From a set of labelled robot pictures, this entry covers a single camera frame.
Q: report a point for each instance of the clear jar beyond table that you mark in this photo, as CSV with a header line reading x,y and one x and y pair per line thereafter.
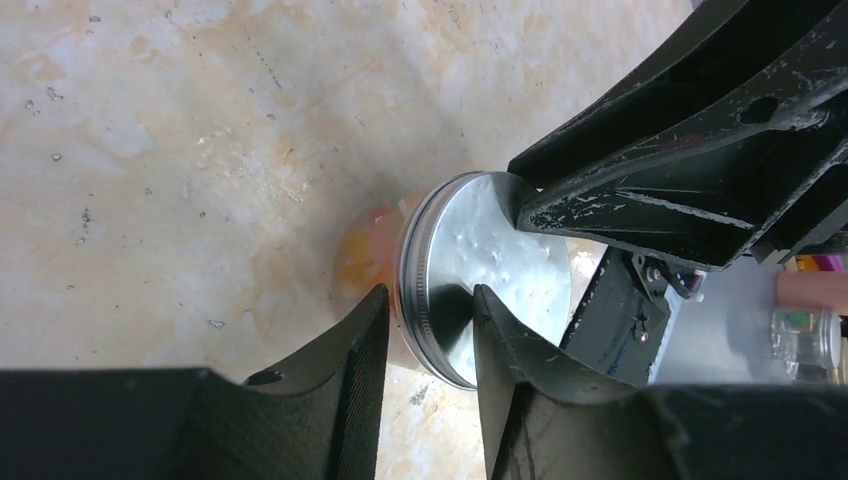
x,y
809,343

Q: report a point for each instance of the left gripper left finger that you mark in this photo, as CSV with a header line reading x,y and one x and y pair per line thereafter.
x,y
313,415

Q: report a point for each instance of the clear plastic jar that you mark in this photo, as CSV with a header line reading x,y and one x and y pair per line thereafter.
x,y
367,256

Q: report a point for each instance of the silver jar lid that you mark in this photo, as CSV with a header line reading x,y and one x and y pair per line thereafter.
x,y
463,234

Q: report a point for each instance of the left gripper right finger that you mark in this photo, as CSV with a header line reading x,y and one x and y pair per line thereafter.
x,y
545,415

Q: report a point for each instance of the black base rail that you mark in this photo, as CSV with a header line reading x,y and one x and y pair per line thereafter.
x,y
620,322

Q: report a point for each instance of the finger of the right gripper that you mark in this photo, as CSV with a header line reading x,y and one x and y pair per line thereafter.
x,y
703,202
717,48

